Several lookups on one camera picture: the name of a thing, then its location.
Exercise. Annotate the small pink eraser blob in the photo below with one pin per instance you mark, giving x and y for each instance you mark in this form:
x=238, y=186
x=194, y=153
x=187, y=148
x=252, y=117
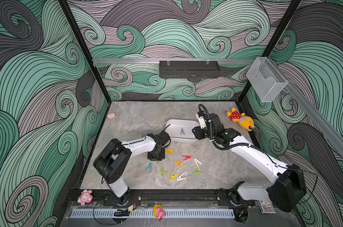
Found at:
x=111, y=115

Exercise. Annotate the white plastic storage box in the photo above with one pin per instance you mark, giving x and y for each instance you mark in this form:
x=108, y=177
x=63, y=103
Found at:
x=174, y=127

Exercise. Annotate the yellow bear plush toy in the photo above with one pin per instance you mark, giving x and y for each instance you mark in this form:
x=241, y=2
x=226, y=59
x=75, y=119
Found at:
x=241, y=119

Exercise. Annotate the white slotted cable duct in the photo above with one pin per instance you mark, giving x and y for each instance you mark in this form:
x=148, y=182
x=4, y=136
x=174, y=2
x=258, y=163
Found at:
x=148, y=213

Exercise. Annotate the clear acrylic wall holder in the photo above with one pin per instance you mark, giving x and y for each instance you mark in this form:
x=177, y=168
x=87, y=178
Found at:
x=266, y=79

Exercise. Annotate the pink yellow flower toy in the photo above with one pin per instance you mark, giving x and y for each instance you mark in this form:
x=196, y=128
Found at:
x=158, y=211

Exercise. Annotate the teal clothespin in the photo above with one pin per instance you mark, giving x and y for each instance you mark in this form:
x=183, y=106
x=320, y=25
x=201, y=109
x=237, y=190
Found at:
x=149, y=168

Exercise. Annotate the black wall-mounted tray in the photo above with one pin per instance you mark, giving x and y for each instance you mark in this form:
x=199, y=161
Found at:
x=179, y=69

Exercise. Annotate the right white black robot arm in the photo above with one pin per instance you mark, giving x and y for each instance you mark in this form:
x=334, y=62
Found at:
x=286, y=185

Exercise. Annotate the red clothespin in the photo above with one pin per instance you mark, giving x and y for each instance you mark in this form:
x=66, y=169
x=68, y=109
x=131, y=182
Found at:
x=186, y=158

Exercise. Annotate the card box with picture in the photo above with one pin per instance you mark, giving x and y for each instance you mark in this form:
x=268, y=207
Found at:
x=266, y=207

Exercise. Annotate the pink pig toy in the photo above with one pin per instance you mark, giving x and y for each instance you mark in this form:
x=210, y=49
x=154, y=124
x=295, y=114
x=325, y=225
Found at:
x=85, y=197

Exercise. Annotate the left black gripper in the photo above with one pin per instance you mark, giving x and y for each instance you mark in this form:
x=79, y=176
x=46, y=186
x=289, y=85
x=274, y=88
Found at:
x=150, y=157

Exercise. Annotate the white clothespin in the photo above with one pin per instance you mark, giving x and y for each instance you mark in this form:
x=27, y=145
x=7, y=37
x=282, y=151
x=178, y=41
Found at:
x=182, y=176
x=198, y=163

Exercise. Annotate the yellow orange clothespin middle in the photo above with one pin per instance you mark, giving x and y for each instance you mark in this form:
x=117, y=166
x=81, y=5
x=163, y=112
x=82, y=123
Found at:
x=179, y=164

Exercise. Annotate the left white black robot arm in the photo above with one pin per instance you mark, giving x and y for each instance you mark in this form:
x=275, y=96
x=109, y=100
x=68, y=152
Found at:
x=113, y=159

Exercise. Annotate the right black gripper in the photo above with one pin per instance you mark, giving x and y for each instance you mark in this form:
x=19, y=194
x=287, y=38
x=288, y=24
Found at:
x=197, y=132

